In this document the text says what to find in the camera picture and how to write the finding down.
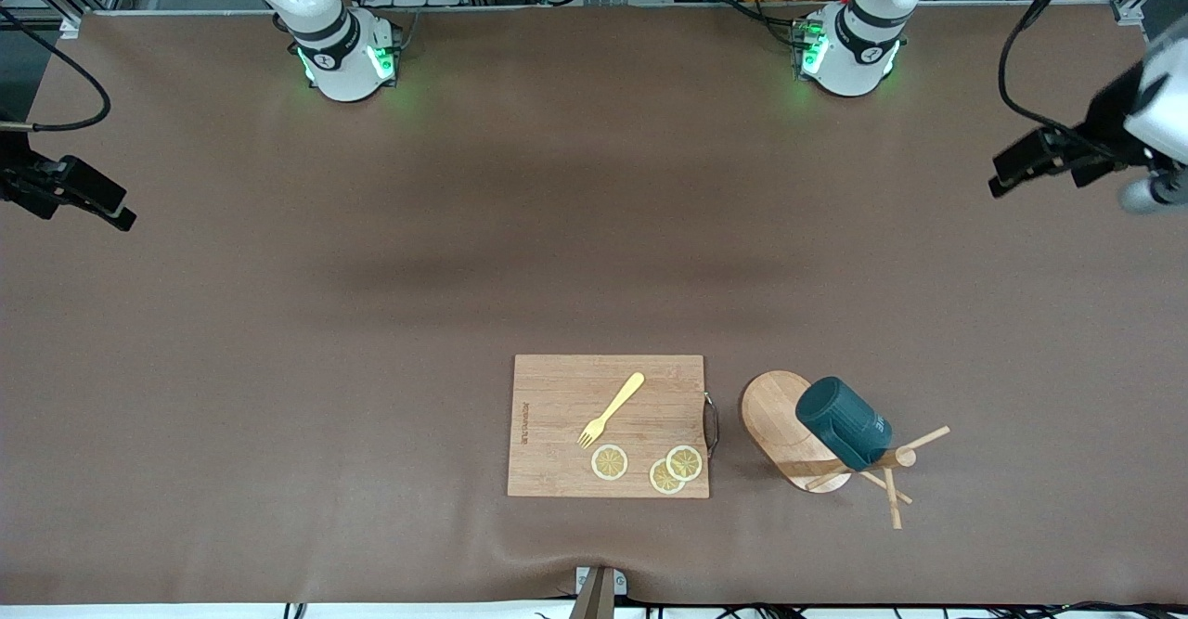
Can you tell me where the brown table mat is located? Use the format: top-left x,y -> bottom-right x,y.
0,2 -> 1188,607

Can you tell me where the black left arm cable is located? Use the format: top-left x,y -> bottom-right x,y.
997,0 -> 1107,161

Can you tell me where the yellow plastic fork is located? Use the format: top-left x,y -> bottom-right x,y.
577,372 -> 646,450

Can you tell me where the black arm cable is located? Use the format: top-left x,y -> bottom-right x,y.
997,0 -> 1107,161
0,5 -> 113,134

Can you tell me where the dark green mug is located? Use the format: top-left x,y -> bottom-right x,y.
795,377 -> 894,471

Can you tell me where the metal clamp bracket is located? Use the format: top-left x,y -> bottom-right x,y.
568,565 -> 628,619

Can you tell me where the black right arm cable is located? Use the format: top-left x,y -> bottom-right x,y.
0,5 -> 113,134

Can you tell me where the bamboo cutting board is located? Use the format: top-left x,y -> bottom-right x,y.
507,354 -> 720,499

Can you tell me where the wooden mug tree rack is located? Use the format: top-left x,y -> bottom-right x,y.
740,370 -> 951,530

